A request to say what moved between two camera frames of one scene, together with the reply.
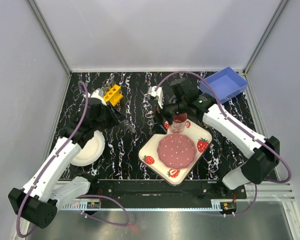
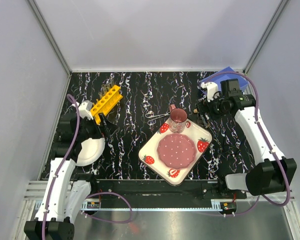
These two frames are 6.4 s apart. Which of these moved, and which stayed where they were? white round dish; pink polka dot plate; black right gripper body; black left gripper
Moved: black right gripper body; black left gripper
Stayed: white round dish; pink polka dot plate
